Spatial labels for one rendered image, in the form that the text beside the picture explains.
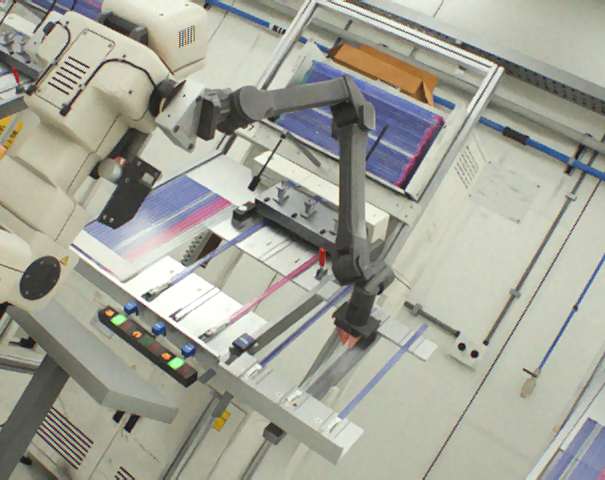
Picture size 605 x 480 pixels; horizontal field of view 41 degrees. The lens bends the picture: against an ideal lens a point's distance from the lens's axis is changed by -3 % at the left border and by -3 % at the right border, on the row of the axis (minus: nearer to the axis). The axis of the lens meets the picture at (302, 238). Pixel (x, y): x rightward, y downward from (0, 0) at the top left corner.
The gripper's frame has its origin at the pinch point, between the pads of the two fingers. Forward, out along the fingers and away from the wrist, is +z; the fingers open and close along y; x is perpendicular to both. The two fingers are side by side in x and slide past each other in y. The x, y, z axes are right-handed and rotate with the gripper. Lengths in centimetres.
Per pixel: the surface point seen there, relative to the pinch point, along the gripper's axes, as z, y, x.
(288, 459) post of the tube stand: 22.6, -2.7, 22.2
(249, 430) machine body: 51, 20, 2
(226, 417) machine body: 47, 26, 5
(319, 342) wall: 148, 62, -134
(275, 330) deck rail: 14.2, 22.0, -3.7
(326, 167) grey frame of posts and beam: 2, 48, -64
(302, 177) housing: 5, 52, -56
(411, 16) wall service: 15, 104, -234
